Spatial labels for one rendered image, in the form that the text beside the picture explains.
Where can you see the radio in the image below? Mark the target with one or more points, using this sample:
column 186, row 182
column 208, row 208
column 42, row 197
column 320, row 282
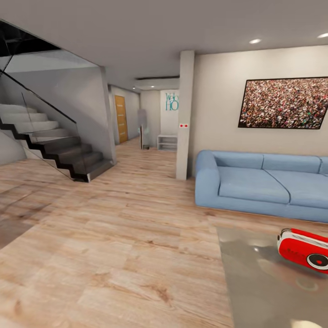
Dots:
column 303, row 248

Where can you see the picture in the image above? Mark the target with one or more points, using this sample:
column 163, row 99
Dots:
column 288, row 103

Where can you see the sofa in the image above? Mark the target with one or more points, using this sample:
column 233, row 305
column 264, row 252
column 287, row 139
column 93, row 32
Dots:
column 286, row 186

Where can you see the coffee table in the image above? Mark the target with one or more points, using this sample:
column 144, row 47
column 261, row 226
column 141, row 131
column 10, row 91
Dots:
column 266, row 290

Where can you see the standing mirror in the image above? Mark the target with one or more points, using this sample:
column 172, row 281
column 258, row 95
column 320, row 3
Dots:
column 143, row 129

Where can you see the door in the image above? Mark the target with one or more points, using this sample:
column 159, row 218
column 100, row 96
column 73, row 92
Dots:
column 121, row 118

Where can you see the stairs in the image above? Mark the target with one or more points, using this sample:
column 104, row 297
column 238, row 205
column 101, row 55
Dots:
column 33, row 122

